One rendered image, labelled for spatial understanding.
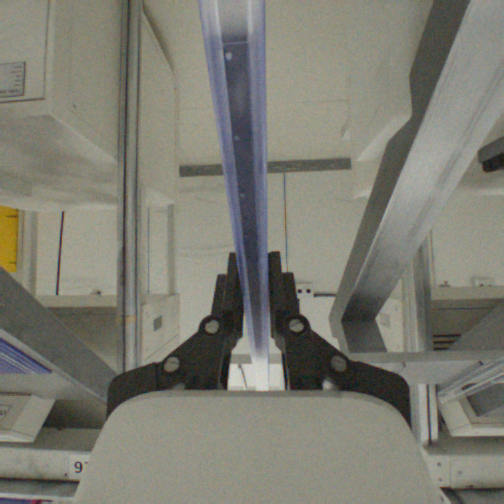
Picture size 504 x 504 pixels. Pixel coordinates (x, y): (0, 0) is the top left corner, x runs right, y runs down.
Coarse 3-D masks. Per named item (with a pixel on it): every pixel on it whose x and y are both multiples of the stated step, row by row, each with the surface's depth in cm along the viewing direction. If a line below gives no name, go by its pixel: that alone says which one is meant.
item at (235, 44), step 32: (224, 0) 5; (256, 0) 5; (224, 32) 5; (256, 32) 5; (224, 64) 5; (256, 64) 5; (224, 96) 6; (256, 96) 6; (224, 128) 7; (256, 128) 6; (224, 160) 7; (256, 160) 7; (256, 192) 8; (256, 224) 9; (256, 256) 10; (256, 288) 12; (256, 320) 14; (256, 352) 17; (256, 384) 23
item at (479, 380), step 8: (496, 360) 21; (488, 368) 22; (496, 368) 21; (472, 376) 24; (480, 376) 23; (488, 376) 22; (496, 376) 21; (456, 384) 26; (464, 384) 25; (472, 384) 24; (480, 384) 23; (488, 384) 23; (440, 392) 28; (448, 392) 27; (456, 392) 26; (464, 392) 25; (472, 392) 25; (440, 400) 28; (448, 400) 27; (456, 400) 27
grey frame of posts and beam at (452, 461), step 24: (408, 312) 57; (408, 336) 57; (432, 336) 54; (432, 384) 53; (432, 408) 53; (432, 432) 53; (432, 456) 50; (456, 456) 49; (480, 456) 49; (432, 480) 50; (456, 480) 49; (480, 480) 49
